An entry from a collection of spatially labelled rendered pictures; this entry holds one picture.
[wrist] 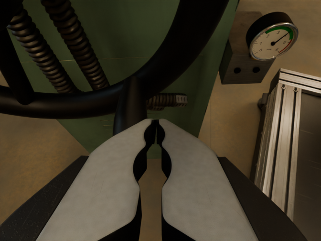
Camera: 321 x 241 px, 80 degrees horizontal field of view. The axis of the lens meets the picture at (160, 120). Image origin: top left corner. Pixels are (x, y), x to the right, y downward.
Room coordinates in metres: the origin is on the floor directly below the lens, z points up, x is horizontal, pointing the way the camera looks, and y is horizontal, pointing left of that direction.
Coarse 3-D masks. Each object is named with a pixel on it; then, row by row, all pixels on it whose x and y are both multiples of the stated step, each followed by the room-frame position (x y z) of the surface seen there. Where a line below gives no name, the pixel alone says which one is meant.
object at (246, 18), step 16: (240, 16) 0.36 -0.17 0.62; (256, 16) 0.35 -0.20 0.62; (240, 32) 0.31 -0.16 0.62; (240, 48) 0.27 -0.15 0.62; (224, 64) 0.27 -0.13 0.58; (240, 64) 0.25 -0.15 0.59; (256, 64) 0.25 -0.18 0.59; (224, 80) 0.25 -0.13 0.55; (240, 80) 0.25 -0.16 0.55; (256, 80) 0.25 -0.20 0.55
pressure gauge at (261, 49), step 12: (276, 12) 0.25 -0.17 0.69; (252, 24) 0.25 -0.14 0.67; (264, 24) 0.23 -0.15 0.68; (276, 24) 0.22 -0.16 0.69; (288, 24) 0.22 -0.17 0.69; (252, 36) 0.23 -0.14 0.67; (264, 36) 0.23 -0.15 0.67; (276, 36) 0.23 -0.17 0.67; (288, 36) 0.22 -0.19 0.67; (252, 48) 0.23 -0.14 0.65; (264, 48) 0.23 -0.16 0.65; (276, 48) 0.23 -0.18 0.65; (288, 48) 0.22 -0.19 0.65; (264, 60) 0.22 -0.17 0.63
